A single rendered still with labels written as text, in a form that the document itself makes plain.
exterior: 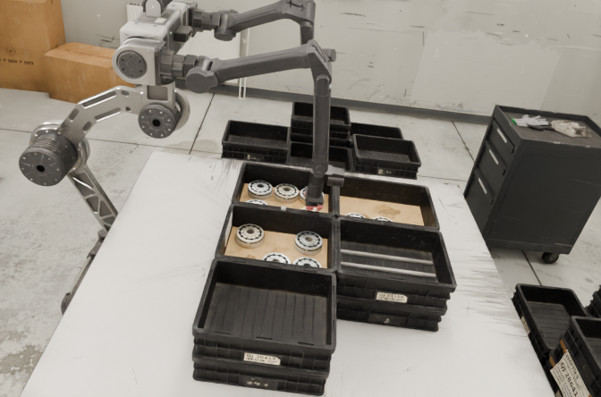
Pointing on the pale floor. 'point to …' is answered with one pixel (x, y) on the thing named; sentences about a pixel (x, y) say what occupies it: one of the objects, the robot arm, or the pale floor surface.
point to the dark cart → (534, 182)
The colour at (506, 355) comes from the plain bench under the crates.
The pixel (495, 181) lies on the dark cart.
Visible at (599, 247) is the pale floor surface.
